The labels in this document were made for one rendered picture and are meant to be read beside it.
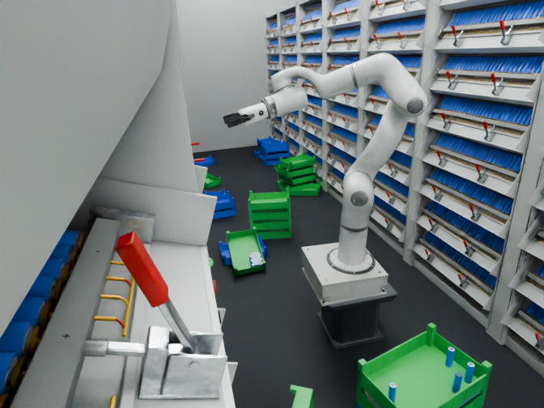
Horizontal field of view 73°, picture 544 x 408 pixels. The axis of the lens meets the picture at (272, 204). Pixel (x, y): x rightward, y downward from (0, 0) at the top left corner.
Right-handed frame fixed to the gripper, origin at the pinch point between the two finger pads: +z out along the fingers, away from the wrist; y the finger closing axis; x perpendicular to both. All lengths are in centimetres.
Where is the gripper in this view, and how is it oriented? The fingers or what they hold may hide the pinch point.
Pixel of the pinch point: (227, 121)
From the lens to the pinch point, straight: 144.1
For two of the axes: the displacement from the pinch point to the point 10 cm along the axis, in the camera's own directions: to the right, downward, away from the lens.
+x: -2.6, -8.8, -4.1
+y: -2.5, -3.5, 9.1
